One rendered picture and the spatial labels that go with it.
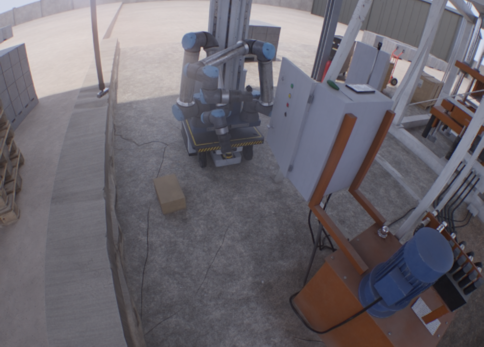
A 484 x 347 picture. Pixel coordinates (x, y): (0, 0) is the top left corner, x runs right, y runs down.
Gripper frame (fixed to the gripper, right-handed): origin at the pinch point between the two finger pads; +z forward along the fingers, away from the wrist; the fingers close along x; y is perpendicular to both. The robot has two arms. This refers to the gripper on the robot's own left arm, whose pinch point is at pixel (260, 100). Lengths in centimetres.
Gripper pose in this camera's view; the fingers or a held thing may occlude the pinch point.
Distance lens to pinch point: 151.6
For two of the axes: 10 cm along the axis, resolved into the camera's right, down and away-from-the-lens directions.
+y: 1.1, -7.6, -6.5
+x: -2.0, -6.5, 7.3
